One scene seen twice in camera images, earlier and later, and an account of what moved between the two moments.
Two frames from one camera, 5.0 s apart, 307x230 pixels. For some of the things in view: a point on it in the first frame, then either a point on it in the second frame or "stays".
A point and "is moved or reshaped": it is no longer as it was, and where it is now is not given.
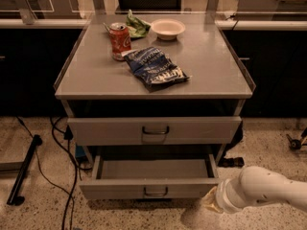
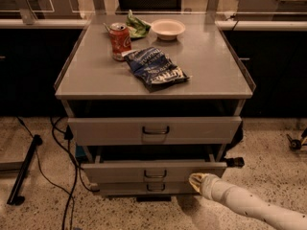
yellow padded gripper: [223, 196] → [209, 185]
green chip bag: [136, 28] stays
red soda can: [119, 40] stays
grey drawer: [151, 179] is moved or reshaped
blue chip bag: [153, 68] stays
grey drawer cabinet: [154, 100] stays
